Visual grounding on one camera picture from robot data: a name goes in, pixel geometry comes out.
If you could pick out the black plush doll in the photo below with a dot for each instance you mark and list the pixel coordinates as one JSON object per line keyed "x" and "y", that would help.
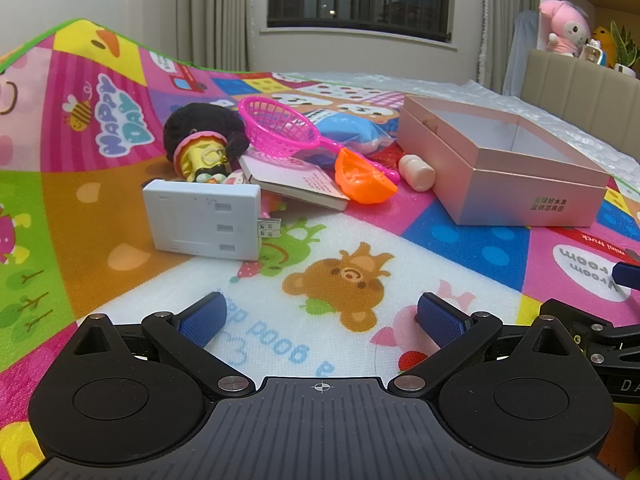
{"x": 200, "y": 120}

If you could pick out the small pink toy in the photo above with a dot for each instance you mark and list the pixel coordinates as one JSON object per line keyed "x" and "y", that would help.
{"x": 232, "y": 178}

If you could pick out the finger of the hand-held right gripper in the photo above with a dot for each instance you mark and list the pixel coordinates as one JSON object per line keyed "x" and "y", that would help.
{"x": 627, "y": 275}

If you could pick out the white booklet with pink label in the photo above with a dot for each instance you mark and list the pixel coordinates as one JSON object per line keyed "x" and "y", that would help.
{"x": 295, "y": 180}

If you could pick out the blue packet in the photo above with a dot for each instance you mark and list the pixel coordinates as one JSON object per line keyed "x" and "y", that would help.
{"x": 345, "y": 127}

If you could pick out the green potted plant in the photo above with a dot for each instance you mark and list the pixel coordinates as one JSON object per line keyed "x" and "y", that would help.
{"x": 627, "y": 47}

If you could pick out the dark barred window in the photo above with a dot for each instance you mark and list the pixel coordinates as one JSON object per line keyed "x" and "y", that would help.
{"x": 350, "y": 0}

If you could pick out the beige curtain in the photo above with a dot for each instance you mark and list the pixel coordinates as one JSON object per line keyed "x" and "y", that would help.
{"x": 215, "y": 10}
{"x": 500, "y": 20}

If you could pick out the yellow plush toy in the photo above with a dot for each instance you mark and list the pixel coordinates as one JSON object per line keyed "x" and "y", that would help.
{"x": 606, "y": 40}

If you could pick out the colourful cartoon play mat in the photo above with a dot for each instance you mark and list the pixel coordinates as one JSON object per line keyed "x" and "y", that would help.
{"x": 350, "y": 240}

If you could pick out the pink toy net scoop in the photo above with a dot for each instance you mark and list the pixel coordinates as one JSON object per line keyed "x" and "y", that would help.
{"x": 280, "y": 130}

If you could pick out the pink cardboard box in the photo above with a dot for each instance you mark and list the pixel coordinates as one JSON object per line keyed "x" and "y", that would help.
{"x": 525, "y": 195}

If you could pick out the beige padded headboard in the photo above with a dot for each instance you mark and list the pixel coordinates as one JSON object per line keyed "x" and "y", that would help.
{"x": 575, "y": 90}

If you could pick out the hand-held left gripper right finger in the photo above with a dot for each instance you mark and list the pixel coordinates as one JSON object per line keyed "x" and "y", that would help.
{"x": 440, "y": 320}

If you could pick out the orange plastic toy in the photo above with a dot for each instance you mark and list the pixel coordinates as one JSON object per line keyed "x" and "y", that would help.
{"x": 365, "y": 185}

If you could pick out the white plug-in hub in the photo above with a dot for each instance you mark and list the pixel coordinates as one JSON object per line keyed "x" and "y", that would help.
{"x": 200, "y": 220}

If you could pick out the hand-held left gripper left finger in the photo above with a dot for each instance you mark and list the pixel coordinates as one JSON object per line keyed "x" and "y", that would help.
{"x": 202, "y": 317}

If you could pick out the pale blue board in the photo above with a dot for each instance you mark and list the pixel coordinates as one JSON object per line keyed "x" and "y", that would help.
{"x": 522, "y": 50}

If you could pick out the pink plush bunny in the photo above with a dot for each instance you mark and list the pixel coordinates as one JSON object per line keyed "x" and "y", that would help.
{"x": 562, "y": 25}

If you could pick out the small beige bottle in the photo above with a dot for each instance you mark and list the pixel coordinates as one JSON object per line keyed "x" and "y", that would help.
{"x": 417, "y": 172}

